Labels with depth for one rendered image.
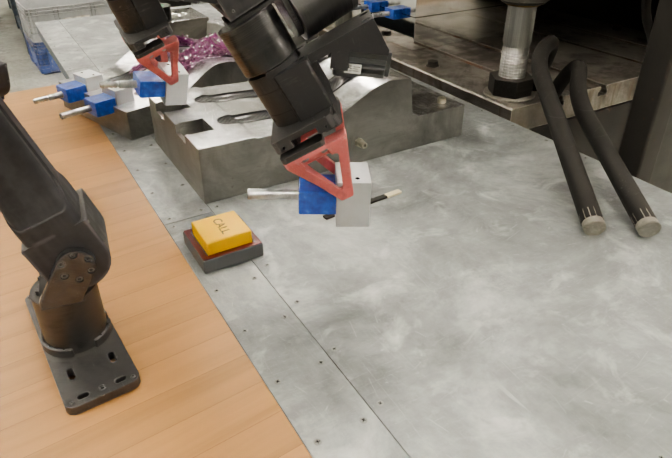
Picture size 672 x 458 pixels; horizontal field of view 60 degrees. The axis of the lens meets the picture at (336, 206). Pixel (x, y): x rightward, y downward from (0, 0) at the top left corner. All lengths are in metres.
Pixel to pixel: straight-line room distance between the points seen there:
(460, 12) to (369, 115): 0.86
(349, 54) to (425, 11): 1.15
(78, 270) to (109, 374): 0.11
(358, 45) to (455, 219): 0.37
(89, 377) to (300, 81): 0.35
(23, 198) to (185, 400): 0.24
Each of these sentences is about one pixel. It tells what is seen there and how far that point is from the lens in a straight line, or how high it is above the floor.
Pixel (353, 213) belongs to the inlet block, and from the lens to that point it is 0.62.
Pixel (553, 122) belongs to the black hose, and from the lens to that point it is 1.02.
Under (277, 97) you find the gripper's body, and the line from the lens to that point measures 0.56.
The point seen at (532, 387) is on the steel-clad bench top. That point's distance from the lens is 0.63.
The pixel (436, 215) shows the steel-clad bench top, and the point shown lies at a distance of 0.86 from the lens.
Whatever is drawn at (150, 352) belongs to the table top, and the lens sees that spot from 0.66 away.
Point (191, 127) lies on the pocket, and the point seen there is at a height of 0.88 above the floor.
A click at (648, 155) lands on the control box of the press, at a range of 1.43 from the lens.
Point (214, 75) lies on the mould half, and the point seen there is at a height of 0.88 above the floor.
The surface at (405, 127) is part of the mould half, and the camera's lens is 1.03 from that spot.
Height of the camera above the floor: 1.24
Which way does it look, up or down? 31 degrees down
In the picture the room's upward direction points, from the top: straight up
